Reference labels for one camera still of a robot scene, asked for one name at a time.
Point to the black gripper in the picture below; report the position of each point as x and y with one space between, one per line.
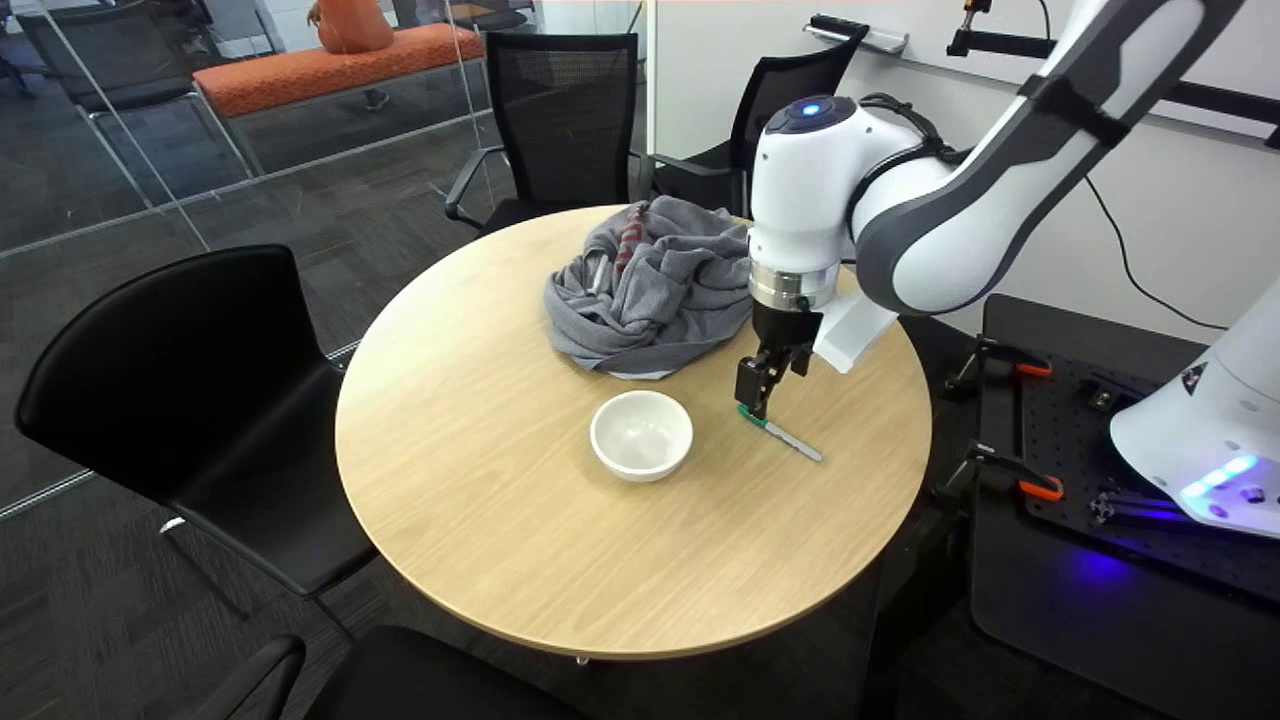
780 332

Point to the green capped marker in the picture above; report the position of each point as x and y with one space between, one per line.
802 446

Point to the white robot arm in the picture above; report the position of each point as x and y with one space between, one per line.
933 224

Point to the white bowl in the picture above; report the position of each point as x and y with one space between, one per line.
640 433

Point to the grey sweater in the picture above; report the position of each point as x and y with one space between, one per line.
655 294

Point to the black office chair with armrests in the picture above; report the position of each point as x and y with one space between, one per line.
562 106

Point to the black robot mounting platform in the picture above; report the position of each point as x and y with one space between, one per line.
1064 614

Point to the orange bench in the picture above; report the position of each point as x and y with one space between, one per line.
322 73

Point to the orange cushion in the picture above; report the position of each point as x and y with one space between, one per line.
352 20

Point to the black padded office chair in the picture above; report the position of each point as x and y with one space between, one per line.
173 360

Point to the black mesh office chair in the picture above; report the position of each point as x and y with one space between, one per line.
107 55

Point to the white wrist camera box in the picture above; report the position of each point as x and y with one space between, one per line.
853 332

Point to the black wall rail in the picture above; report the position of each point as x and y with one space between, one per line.
992 41

